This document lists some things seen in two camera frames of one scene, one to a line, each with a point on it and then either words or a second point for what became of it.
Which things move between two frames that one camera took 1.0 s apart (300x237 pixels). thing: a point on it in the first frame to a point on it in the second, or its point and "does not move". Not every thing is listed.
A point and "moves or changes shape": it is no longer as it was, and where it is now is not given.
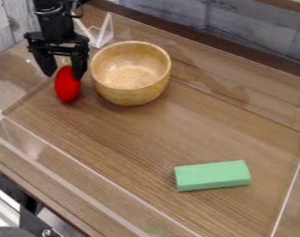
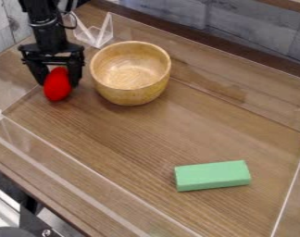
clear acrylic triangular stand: [95, 35] does not move
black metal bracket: [31, 222] does not move
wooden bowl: [128, 72] does not move
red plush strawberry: [67, 86] moves or changes shape
